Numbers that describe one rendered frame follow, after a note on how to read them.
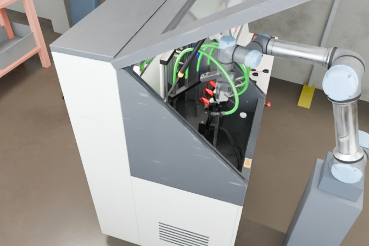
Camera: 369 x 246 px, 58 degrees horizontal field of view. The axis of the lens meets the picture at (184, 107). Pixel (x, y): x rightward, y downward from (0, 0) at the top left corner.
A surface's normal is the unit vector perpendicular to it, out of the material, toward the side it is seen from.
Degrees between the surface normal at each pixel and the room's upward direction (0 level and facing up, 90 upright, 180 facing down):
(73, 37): 0
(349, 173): 97
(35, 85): 0
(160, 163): 90
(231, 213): 90
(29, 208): 0
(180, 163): 90
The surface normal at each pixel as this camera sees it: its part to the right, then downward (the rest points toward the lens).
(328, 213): -0.43, 0.58
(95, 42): 0.02, -0.76
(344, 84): -0.59, 0.41
